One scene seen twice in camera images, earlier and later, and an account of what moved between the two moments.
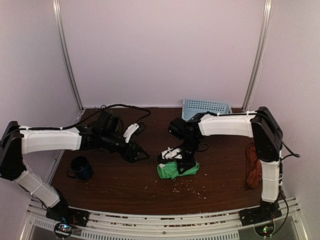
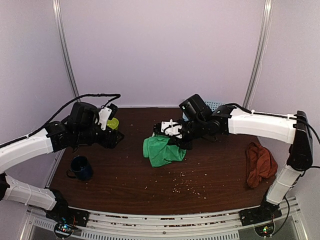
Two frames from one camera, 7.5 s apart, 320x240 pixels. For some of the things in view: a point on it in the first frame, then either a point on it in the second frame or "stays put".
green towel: x=170 y=170 -> x=156 y=148
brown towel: x=254 y=167 stays put
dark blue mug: x=80 y=168 stays put
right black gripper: x=189 y=163 -> x=188 y=145
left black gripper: x=131 y=157 -> x=109 y=140
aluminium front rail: x=224 y=225 stays put
